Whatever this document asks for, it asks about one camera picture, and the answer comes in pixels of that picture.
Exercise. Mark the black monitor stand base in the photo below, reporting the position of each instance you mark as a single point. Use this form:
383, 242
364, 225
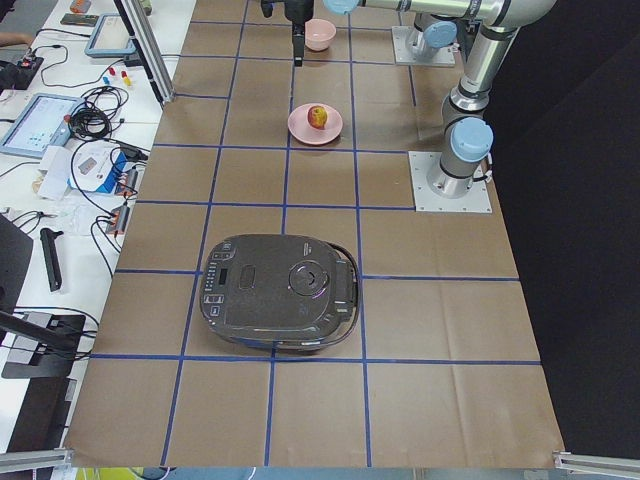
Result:
45, 345

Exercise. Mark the blue white box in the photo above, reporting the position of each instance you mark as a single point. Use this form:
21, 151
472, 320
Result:
96, 170

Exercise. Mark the red yellow apple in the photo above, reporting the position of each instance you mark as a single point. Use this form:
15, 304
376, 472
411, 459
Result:
317, 117

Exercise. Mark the far teach pendant tablet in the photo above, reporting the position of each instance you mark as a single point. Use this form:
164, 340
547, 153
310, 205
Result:
109, 38

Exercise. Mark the aluminium frame post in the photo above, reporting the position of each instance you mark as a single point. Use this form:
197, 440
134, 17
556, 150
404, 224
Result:
143, 38

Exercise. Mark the near teach pendant tablet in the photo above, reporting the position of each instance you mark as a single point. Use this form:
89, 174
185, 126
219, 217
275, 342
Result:
42, 123

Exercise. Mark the aluminium profile bottom left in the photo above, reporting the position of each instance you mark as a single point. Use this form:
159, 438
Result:
34, 460

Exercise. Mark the pink plate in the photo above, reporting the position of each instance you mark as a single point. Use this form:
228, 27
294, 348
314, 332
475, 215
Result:
302, 131

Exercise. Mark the dark grey rice cooker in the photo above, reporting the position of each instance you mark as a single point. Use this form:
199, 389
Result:
282, 292

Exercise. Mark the pink bowl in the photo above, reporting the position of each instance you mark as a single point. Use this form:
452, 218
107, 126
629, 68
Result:
319, 34

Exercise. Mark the aluminium profile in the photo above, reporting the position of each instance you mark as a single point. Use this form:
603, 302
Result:
34, 460
589, 464

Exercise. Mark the aluminium profile bottom right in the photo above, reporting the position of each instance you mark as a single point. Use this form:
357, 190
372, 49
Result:
589, 464

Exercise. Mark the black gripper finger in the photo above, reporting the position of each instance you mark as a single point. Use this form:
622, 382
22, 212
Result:
298, 43

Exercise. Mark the grey connector box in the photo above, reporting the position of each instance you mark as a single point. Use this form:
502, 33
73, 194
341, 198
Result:
126, 184
118, 220

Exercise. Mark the black circuit board device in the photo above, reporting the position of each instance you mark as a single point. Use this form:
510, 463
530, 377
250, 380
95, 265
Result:
19, 75

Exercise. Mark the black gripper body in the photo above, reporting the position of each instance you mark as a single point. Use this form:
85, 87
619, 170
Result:
298, 10

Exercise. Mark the teach pendant tablet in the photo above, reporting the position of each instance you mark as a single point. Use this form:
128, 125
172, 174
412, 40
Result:
42, 123
109, 38

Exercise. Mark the black bar tool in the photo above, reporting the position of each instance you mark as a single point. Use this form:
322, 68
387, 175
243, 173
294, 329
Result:
54, 275

